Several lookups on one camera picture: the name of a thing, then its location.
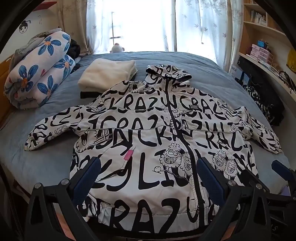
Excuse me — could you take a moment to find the folded cream fleece garment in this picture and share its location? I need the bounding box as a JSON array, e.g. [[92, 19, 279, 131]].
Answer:
[[77, 58, 138, 92]]

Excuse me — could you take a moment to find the rolled blue floral blanket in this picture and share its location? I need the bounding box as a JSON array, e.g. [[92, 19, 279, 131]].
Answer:
[[4, 31, 77, 109]]

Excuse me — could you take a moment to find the small plush toy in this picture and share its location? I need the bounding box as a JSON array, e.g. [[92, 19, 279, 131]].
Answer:
[[110, 43, 126, 54]]

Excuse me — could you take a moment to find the wooden bookshelf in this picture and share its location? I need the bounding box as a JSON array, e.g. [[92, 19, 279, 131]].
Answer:
[[238, 0, 296, 100]]

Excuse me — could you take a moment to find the sheer white curtain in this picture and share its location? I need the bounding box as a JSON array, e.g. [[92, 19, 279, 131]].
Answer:
[[174, 0, 243, 70], [86, 0, 123, 55]]

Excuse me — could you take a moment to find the yellow item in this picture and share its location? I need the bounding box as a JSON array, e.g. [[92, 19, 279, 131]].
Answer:
[[287, 49, 296, 69]]

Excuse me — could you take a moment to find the folded black garment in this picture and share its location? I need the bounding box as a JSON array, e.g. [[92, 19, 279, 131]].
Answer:
[[80, 89, 104, 99]]

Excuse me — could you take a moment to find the black white patterned cloth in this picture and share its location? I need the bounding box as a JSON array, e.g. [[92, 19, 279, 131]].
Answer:
[[243, 85, 275, 121]]

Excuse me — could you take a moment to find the dark clothing pile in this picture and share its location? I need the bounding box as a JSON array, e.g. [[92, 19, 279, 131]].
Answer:
[[68, 39, 81, 59]]

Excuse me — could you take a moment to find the beige patterned curtain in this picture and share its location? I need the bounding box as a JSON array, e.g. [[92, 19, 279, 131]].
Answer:
[[57, 0, 88, 56]]

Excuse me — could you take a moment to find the grey cloth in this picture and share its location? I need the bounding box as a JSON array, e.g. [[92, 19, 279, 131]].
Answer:
[[15, 28, 63, 61]]

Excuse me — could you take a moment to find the row of books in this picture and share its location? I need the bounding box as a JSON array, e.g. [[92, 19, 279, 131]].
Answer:
[[250, 9, 268, 26]]

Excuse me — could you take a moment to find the white cardboard box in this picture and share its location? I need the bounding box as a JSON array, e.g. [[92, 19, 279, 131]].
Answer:
[[230, 62, 245, 79]]

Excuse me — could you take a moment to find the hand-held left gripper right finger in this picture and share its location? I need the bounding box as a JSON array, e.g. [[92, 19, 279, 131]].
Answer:
[[196, 157, 272, 241]]

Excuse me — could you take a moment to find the white black graffiti print jacket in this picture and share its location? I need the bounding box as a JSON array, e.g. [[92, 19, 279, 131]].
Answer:
[[24, 64, 284, 229]]

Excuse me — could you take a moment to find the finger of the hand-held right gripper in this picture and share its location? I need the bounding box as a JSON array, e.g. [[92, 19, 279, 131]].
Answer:
[[239, 168, 264, 188], [271, 160, 296, 186]]

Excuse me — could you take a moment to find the pink mini drawer organizer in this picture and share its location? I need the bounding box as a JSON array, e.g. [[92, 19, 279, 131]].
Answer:
[[251, 44, 270, 63]]

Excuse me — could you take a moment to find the cartoon face wall sticker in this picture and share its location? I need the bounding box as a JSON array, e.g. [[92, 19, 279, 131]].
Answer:
[[19, 20, 31, 34]]

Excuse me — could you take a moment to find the grey bed blanket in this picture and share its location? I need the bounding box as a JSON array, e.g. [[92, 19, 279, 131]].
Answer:
[[0, 51, 296, 209]]

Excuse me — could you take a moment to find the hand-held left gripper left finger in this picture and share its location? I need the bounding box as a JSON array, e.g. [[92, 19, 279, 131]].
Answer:
[[24, 156, 102, 241]]

